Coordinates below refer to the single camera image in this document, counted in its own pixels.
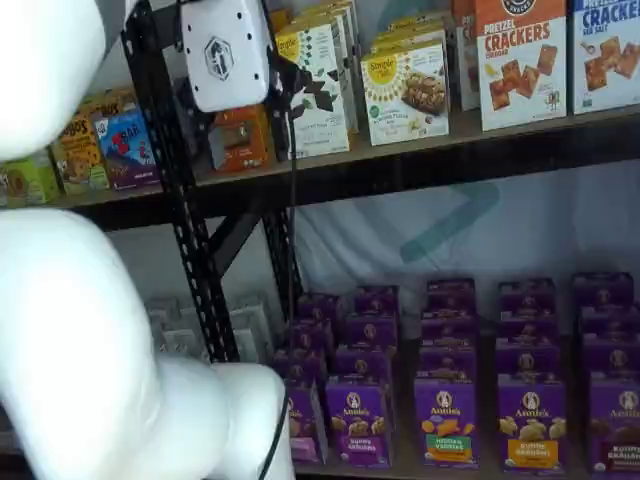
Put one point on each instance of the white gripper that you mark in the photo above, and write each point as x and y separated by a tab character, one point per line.
225	60

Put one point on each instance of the purple Annie's box pink patch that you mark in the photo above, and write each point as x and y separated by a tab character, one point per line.
307	425

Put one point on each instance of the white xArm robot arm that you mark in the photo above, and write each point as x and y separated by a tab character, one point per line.
60	325

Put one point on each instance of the orange Revival box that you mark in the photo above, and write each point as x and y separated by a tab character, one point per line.
280	20
250	135

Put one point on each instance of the Simple Mills sweet thins box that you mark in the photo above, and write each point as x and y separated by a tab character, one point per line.
335	7
320	135
353	75

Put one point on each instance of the blue Zbar box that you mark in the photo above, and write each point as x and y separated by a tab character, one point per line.
125	150

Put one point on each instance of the orange Bobo's box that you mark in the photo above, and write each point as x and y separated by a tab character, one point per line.
80	160
110	105

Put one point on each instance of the Simple Mills bar box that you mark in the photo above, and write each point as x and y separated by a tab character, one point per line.
410	22
400	37
405	100

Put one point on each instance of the purple Annie's snack box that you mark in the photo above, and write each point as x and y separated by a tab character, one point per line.
300	367
320	307
310	337
447	327
612	355
447	360
527	325
610	320
375	300
450	295
527	357
602	290
527	295
370	330
362	362

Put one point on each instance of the pretzel crackers cheddar box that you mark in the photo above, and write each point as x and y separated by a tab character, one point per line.
465	60
520	75

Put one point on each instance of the green Bobo's box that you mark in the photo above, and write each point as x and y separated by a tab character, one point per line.
30	180

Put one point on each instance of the blue pretzel crackers box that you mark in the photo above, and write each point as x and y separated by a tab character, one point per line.
607	60

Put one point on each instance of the purple Annie's box green patch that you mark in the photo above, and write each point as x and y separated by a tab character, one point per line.
447	425

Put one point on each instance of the purple Annie's box orange patch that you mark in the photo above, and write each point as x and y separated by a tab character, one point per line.
532	425

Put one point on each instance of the purple Annie's box maroon patch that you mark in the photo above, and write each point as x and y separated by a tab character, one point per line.
615	425

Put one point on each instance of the white carton gray print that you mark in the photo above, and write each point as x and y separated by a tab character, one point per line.
252	310
162	310
247	345
180	342

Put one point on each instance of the white backdrop sheet teal mark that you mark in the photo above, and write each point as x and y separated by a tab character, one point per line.
550	235

